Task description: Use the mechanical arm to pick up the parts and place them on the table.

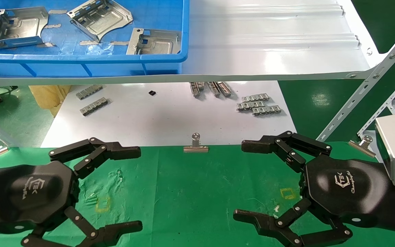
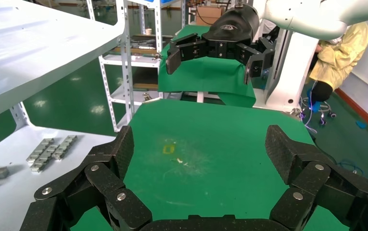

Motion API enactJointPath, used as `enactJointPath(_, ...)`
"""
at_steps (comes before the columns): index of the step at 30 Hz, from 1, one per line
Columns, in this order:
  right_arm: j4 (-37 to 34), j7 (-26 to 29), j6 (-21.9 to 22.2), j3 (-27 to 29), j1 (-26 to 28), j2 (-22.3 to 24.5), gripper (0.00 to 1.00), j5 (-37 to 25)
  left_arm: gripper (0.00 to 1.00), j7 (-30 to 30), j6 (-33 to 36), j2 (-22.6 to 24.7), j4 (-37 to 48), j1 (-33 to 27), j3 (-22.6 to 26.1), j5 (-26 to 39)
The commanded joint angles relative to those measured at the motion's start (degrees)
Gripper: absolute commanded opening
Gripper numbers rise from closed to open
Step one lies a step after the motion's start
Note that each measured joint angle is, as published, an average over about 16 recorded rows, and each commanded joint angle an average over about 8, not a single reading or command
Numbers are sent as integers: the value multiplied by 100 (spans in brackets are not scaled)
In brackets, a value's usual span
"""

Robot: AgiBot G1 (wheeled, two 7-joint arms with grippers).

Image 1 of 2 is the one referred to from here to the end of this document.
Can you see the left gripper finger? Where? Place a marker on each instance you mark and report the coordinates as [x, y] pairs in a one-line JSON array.
[[122, 152], [122, 230]]

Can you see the wide slotted metal angle bar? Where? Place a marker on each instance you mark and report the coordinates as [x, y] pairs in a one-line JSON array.
[[372, 77]]

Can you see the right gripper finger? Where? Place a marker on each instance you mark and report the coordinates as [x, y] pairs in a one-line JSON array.
[[262, 224], [255, 145]]

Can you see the tiny black part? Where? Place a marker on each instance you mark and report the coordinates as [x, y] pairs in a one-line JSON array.
[[152, 92]]

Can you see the stamped sheet metal bracket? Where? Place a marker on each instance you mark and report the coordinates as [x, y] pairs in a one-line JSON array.
[[159, 43], [22, 25], [101, 19]]

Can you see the blue plastic bin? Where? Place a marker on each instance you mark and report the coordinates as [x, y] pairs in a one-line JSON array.
[[81, 67]]

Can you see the grey tape strip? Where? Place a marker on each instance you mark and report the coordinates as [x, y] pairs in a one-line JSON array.
[[87, 43], [48, 45], [57, 12], [119, 43]]

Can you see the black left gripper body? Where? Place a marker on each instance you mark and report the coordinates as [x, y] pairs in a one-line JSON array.
[[33, 192]]

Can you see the short metal rail piece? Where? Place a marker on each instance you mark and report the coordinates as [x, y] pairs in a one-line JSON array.
[[225, 88], [214, 89], [196, 89]]

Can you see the green table cloth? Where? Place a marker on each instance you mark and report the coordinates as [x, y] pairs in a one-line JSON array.
[[190, 192]]

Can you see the small toothed metal clip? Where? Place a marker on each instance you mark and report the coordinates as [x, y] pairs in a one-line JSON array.
[[266, 110], [255, 97], [94, 106], [89, 92], [250, 105]]

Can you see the yellow foam bag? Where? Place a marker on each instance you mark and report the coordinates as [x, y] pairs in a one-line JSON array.
[[48, 97]]

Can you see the white ribbed shelf panel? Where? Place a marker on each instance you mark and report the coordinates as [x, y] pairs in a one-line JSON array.
[[269, 44]]

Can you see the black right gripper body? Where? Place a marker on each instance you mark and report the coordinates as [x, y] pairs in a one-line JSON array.
[[345, 188]]

